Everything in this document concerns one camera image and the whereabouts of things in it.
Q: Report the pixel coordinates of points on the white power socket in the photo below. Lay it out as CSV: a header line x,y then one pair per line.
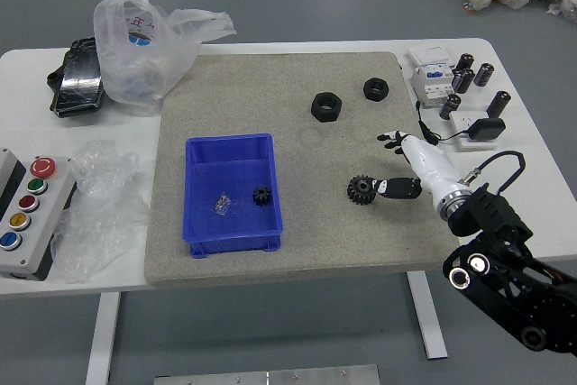
x,y
463,122

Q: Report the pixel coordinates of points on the black device in plastic wrap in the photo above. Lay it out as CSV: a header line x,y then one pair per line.
x,y
81,83

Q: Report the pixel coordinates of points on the black cylindrical capacitor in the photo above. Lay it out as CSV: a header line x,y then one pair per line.
x,y
497,105
483,76
450,107
464,64
463,82

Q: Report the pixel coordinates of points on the white table leg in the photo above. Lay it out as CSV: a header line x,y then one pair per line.
x,y
103,335
428,317

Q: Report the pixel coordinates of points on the black plug adapter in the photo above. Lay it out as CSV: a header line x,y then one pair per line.
x,y
487,129

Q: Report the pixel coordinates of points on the small black gear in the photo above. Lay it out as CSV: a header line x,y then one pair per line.
x,y
258,201

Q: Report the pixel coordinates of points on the blue plastic box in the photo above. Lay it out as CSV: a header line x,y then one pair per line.
x,y
234,227

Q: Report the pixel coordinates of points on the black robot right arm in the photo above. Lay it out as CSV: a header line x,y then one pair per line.
x,y
496,222

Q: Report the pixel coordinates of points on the grey metal plate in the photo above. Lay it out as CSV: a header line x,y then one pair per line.
x,y
270,377

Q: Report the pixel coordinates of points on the large black gear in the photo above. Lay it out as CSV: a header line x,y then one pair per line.
x,y
358,198

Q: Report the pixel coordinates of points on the grey-brown mat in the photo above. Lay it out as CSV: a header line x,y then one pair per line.
x,y
293,155

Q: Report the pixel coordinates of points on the big black hex nut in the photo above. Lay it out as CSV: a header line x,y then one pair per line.
x,y
317,110

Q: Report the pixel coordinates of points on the small clear bag of screws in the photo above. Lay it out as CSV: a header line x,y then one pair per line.
x,y
222,204

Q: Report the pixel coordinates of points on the white translucent plastic bag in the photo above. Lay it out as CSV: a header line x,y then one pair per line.
x,y
135,69

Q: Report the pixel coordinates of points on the small black hex nut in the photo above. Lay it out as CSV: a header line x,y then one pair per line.
x,y
369,94

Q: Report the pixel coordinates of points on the crumpled clear bubble wrap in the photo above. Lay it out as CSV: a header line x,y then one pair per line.
x,y
99,213

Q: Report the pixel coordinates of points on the grey push-button control box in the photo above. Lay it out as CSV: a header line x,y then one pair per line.
x,y
27,241

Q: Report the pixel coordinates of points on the white circuit breaker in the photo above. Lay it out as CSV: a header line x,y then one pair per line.
x,y
430,67

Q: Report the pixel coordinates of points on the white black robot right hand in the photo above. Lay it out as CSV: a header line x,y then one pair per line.
x,y
428,164

